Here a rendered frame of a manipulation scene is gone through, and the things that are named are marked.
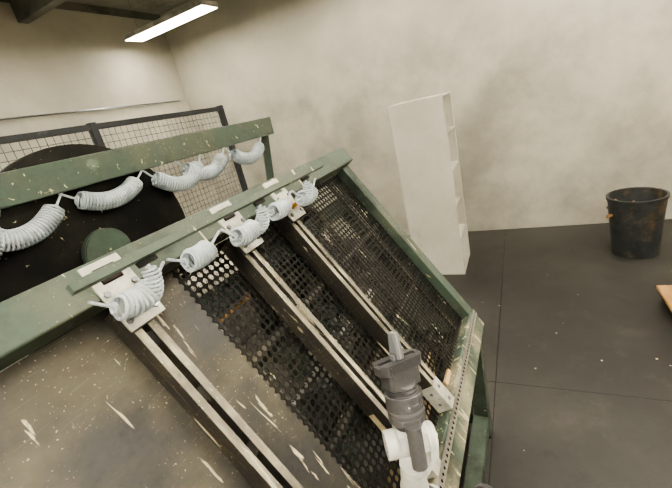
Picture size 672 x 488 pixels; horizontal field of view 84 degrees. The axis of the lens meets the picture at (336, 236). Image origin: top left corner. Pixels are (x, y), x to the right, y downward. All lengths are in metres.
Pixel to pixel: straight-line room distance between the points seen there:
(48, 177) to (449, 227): 3.83
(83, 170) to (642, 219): 4.63
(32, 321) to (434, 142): 3.85
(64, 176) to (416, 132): 3.45
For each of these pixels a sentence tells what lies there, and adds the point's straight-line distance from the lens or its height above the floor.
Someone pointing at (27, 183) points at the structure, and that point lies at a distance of 1.51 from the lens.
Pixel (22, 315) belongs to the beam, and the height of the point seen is 1.91.
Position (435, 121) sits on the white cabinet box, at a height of 1.80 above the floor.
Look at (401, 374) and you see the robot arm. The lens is 0.92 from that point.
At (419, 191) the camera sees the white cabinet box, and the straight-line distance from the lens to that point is 4.43.
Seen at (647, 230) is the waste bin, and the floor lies 0.33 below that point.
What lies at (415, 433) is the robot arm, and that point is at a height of 1.47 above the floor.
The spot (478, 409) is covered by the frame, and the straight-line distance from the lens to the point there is 2.72.
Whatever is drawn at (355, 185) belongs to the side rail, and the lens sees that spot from 2.14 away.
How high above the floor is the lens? 2.16
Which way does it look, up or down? 18 degrees down
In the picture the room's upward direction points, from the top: 13 degrees counter-clockwise
